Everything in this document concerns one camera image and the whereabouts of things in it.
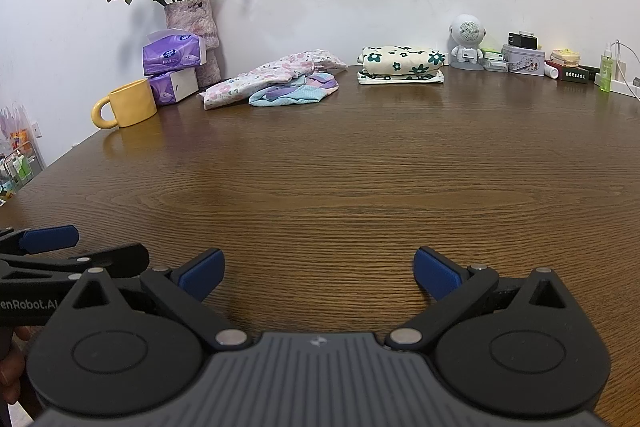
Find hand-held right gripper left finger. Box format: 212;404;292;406
65;248;251;351

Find yellow cream jar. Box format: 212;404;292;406
550;48;582;68

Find white robot speaker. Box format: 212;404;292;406
448;14;487;71

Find storage cart with bottles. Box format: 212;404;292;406
0;147;48;208

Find yellow mug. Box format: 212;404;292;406
91;78;159;129

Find folded white floral garment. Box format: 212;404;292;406
356;69;445;85

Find green spray bottle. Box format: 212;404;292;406
599;42;615;94

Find person's left hand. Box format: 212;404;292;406
0;328;31;406

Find pink blue purple garment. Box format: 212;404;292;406
248;72;340;108

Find pink floral dress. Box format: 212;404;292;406
197;49;348;110

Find folded cream floral garment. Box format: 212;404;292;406
361;46;447;76

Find white cable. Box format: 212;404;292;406
612;39;640;100

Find black charger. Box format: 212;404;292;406
508;31;538;50

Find clear printed plastic bags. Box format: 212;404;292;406
0;104;33;152

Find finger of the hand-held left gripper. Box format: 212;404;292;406
0;243;150;282
0;225;80;256

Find grey printed tin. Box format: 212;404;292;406
501;44;547;78

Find white power strip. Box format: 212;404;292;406
595;74;640;98

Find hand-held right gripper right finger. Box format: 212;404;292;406
385;246;581;351

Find purple tissue pack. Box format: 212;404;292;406
149;67;200;108
142;29;207;76

